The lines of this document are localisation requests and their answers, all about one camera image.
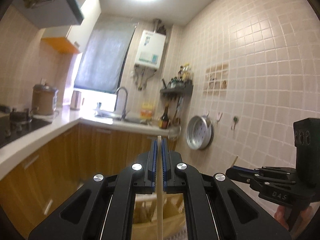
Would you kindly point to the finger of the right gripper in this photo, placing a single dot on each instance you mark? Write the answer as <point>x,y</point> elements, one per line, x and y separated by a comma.
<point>243,175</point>

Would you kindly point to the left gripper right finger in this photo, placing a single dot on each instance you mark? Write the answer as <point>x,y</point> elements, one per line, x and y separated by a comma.
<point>215,207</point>

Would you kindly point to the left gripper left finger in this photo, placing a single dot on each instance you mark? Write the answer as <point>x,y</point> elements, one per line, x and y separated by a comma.
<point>103,207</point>

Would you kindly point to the wooden chopstick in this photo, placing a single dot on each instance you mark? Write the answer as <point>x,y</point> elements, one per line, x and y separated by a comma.
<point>234,161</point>
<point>159,189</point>

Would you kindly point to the wooden kitchen cabinets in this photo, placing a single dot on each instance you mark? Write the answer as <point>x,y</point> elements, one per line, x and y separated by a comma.
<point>43,181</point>

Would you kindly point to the white kitchen countertop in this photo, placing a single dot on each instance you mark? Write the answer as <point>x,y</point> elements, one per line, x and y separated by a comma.
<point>15,152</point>

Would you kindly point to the person's right hand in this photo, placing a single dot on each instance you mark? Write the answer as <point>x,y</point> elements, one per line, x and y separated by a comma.
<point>305,216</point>

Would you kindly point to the beige slotted plastic basket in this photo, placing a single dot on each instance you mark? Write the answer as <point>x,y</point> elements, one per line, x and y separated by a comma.
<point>145,216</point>

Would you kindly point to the round metal steamer tray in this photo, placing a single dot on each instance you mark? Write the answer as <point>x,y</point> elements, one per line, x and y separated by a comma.
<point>200,132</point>

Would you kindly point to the chrome sink faucet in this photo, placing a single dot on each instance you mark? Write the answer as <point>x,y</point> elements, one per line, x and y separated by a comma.
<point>121,101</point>

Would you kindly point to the steel sink basin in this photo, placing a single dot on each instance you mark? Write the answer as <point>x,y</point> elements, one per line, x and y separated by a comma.
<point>120,117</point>

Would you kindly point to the dark soy sauce bottle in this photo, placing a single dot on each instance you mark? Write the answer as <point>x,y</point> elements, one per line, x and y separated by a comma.
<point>164,119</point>

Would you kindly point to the yellow detergent bottle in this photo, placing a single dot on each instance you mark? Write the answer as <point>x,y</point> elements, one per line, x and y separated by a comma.
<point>146,111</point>

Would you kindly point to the black gas stove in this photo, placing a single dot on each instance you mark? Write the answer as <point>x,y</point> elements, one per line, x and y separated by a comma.
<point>15,124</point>

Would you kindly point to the brown electric rice cooker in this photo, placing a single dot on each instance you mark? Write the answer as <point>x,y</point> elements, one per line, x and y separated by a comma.
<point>44,99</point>

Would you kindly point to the grey roller window blind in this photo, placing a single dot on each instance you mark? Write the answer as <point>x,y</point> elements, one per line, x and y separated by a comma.
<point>102,62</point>

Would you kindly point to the white gas water heater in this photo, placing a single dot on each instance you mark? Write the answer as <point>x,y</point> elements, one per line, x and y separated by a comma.
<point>150,50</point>

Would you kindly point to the grey range hood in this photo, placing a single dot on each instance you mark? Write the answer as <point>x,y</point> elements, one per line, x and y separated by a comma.
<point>50,13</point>

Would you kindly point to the metal wall hook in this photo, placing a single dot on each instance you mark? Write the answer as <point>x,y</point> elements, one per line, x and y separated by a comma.
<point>235,121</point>

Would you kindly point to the dark wall spice shelf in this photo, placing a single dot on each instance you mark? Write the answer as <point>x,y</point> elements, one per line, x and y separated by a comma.
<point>176,92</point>

